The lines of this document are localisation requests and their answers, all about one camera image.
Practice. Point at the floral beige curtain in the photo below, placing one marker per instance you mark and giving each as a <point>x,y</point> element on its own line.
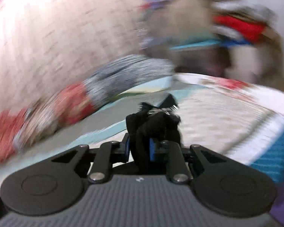
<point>46,45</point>

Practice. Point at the pile of colourful clothes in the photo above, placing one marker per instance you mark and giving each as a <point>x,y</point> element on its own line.
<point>240,21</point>

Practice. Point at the red and blue patchwork quilt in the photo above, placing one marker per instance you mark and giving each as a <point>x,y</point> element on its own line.
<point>22,129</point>

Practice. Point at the black pants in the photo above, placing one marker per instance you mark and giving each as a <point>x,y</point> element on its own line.
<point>152,125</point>

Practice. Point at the patterned bed sheet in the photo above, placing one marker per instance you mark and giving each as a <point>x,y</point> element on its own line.
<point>242,131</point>

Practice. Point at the white floral blanket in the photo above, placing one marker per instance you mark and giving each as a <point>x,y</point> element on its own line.
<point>266,97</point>

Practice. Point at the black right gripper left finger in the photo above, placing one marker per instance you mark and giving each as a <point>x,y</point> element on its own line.
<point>105,156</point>

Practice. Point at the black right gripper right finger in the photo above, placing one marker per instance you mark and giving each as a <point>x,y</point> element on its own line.
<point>170,152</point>

